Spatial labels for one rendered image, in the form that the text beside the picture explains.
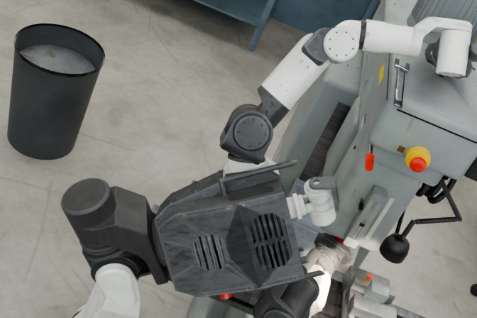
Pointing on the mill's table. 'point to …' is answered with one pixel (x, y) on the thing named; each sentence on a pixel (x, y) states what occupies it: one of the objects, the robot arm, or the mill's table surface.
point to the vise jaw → (370, 308)
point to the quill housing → (369, 239)
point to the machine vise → (351, 285)
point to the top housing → (425, 113)
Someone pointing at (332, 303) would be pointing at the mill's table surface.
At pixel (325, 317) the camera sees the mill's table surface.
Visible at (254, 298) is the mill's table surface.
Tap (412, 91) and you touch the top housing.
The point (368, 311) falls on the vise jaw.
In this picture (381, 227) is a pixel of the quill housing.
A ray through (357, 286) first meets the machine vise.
